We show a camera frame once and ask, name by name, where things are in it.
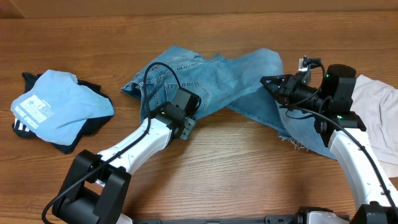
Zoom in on black folded garment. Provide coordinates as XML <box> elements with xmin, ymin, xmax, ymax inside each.
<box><xmin>12</xmin><ymin>72</ymin><xmax>112</xmax><ymax>154</ymax></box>

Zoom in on light blue printed t-shirt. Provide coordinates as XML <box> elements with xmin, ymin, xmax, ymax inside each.
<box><xmin>11</xmin><ymin>70</ymin><xmax>114</xmax><ymax>146</ymax></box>

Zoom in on blue denim jeans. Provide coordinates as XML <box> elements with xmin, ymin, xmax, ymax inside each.
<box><xmin>121</xmin><ymin>46</ymin><xmax>334</xmax><ymax>158</ymax></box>

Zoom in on beige folded cloth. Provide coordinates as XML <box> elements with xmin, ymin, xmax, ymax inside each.
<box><xmin>351</xmin><ymin>75</ymin><xmax>397</xmax><ymax>177</ymax></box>

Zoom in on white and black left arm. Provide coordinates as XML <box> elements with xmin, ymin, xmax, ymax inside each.
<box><xmin>42</xmin><ymin>86</ymin><xmax>201</xmax><ymax>224</ymax></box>

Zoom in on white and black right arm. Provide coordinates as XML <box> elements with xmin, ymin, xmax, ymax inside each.
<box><xmin>261</xmin><ymin>62</ymin><xmax>397</xmax><ymax>223</ymax></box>

